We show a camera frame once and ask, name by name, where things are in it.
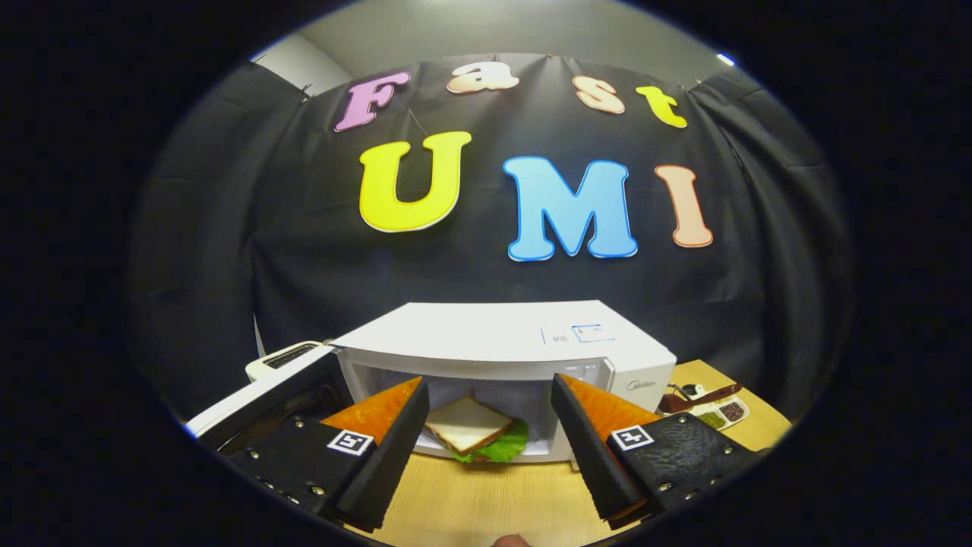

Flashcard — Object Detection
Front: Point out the brown spoon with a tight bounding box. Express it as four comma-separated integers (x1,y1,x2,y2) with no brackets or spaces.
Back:
659,382,743,415

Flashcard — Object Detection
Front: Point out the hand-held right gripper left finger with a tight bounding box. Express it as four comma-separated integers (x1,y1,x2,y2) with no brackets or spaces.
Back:
226,376,431,533

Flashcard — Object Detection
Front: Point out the white toaster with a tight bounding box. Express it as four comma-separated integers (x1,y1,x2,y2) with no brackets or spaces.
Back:
245,341,333,382

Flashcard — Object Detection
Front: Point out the white divided dish with beans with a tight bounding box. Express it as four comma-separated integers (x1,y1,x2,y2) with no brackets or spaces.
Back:
680,384,750,432

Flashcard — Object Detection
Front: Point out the white microwave oven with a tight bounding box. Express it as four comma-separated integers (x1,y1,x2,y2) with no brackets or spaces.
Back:
186,301,678,464

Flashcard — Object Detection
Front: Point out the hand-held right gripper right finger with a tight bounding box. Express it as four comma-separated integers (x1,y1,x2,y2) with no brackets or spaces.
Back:
551,372,768,530

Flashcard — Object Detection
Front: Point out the lettuce sandwich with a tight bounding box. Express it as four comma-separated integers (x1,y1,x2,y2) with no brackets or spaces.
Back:
424,396,530,464

